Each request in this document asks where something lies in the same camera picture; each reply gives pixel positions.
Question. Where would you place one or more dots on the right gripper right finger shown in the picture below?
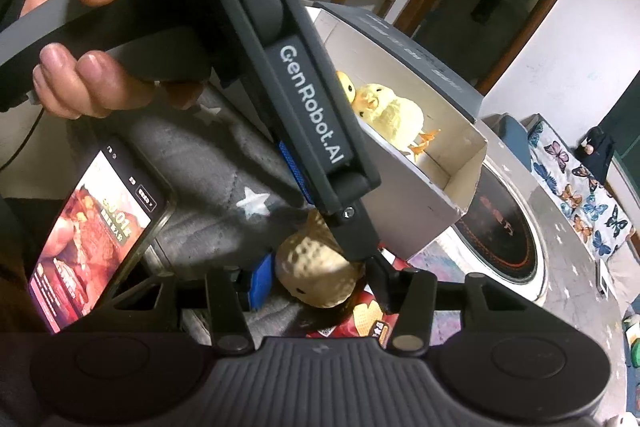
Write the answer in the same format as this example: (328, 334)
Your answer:
(411, 295)

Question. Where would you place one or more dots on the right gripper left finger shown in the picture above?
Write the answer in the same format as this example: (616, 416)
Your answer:
(232, 292)

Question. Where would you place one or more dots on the red snack packet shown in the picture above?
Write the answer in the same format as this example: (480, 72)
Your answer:
(359, 316)

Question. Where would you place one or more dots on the beige peanut plush toy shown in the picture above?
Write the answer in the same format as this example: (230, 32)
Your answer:
(310, 266)

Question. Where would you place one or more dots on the grey-blue box lid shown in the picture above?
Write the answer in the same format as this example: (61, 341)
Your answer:
(453, 88)

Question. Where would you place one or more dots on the person's left hand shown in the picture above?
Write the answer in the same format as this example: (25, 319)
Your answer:
(92, 85)

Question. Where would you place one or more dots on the grey star-pattern table mat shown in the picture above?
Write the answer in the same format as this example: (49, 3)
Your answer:
(236, 199)

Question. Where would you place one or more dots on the black round induction cooktop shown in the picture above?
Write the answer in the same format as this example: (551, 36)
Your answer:
(499, 237)

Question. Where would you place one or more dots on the smartphone with lit screen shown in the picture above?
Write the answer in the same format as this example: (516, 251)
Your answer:
(119, 203)

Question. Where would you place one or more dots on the white open cardboard box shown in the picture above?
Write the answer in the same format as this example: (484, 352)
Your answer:
(417, 200)

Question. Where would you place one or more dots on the yellow chick plush toy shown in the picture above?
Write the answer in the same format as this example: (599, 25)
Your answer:
(398, 120)

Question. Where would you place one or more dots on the butterfly-pattern cushion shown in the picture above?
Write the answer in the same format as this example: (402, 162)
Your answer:
(590, 209)

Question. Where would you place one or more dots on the dark plush doll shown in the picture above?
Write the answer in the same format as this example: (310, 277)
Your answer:
(595, 152)

